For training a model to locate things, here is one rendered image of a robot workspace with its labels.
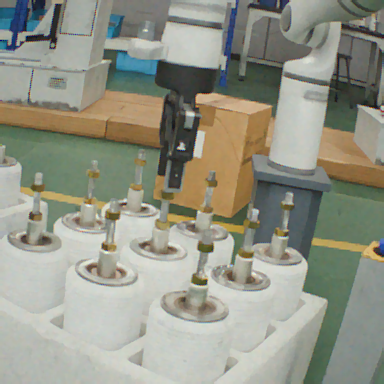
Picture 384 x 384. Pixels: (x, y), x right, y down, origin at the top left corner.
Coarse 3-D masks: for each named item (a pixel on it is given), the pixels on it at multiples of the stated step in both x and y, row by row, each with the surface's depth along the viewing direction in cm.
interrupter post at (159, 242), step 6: (156, 228) 87; (168, 228) 88; (156, 234) 87; (162, 234) 87; (168, 234) 87; (156, 240) 87; (162, 240) 87; (168, 240) 88; (150, 246) 88; (156, 246) 87; (162, 246) 87; (156, 252) 87; (162, 252) 87
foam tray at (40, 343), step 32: (0, 320) 78; (32, 320) 77; (288, 320) 89; (320, 320) 97; (0, 352) 80; (32, 352) 76; (64, 352) 73; (96, 352) 72; (128, 352) 74; (256, 352) 79; (288, 352) 85
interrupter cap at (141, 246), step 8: (136, 240) 89; (144, 240) 90; (136, 248) 87; (144, 248) 88; (168, 248) 89; (176, 248) 89; (184, 248) 89; (144, 256) 85; (152, 256) 85; (160, 256) 85; (168, 256) 86; (176, 256) 86; (184, 256) 87
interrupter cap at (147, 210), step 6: (120, 204) 104; (126, 204) 105; (144, 204) 105; (150, 204) 106; (120, 210) 100; (126, 210) 101; (132, 210) 102; (144, 210) 103; (150, 210) 103; (156, 210) 103; (138, 216) 100; (144, 216) 100; (150, 216) 101
